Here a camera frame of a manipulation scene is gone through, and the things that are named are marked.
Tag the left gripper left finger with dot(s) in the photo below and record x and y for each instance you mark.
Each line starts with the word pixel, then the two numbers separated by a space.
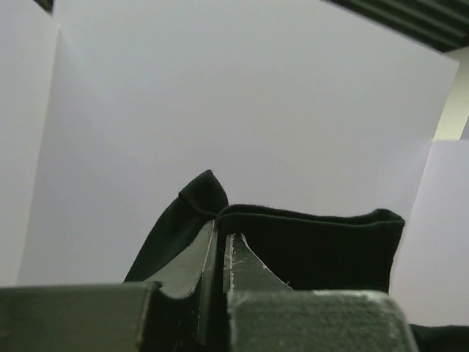
pixel 169 311

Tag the black t shirt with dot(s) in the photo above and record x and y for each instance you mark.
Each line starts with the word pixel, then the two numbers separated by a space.
pixel 306 252

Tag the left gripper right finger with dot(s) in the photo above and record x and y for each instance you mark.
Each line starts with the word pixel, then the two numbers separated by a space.
pixel 265 314

